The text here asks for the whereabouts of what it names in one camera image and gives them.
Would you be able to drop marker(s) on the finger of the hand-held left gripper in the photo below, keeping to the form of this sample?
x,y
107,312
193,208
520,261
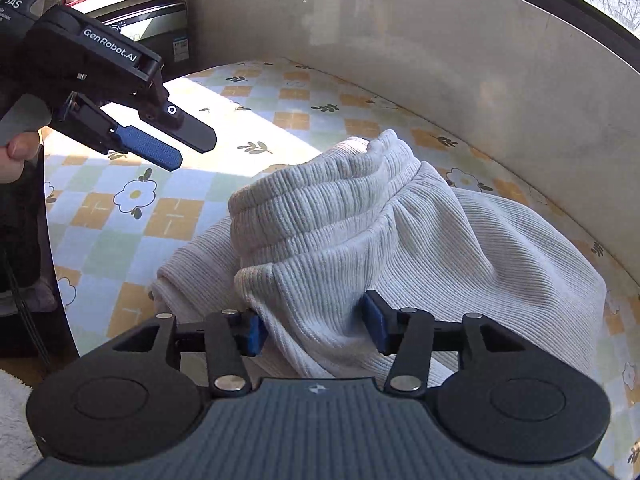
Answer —
x,y
150,146
192,132

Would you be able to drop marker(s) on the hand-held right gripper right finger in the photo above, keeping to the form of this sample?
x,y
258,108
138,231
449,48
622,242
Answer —
x,y
375,320

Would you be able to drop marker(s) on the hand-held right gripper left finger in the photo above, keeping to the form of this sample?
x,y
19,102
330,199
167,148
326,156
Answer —
x,y
256,332

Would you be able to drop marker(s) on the beige ribbed pants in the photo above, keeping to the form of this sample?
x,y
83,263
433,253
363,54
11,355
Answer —
x,y
350,220

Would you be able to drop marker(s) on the person's left hand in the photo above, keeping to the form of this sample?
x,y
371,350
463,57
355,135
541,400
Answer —
x,y
12,165

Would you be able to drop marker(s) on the floral checkered tablecloth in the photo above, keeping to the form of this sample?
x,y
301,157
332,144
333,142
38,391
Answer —
x,y
165,220

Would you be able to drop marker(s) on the dark washing machine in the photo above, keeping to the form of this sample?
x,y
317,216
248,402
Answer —
x,y
150,25

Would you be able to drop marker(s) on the white fluffy rug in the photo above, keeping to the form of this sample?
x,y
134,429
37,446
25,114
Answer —
x,y
12,420

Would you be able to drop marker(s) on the dark framed window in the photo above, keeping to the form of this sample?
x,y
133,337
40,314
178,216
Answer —
x,y
575,10

